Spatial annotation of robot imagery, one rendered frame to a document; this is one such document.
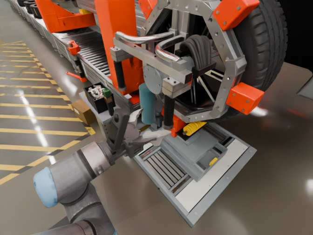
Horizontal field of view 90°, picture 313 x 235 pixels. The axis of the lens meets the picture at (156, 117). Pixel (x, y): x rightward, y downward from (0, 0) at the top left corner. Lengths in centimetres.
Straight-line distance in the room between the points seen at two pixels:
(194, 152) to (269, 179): 65
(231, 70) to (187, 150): 75
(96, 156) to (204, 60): 41
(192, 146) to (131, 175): 53
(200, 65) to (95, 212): 51
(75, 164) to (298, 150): 182
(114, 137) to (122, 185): 90
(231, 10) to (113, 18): 60
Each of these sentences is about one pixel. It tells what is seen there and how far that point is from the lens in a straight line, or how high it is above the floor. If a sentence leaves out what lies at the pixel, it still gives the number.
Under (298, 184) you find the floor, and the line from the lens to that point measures 170.
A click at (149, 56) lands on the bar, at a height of 98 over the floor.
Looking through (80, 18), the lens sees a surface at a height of 63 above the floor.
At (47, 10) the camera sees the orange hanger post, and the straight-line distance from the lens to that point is 287.
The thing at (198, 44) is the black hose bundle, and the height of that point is 103.
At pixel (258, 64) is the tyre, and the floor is 96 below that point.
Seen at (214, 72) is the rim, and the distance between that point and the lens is 77.
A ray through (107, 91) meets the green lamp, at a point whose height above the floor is 66.
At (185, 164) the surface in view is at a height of 17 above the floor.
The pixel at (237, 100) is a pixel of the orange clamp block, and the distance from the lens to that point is 64.
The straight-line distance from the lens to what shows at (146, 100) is 86.
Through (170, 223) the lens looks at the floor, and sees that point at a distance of 123.
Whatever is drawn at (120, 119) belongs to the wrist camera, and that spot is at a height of 91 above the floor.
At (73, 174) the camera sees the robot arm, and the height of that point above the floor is 84.
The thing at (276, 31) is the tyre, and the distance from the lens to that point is 75.
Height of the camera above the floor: 120
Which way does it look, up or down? 44 degrees down
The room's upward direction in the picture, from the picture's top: straight up
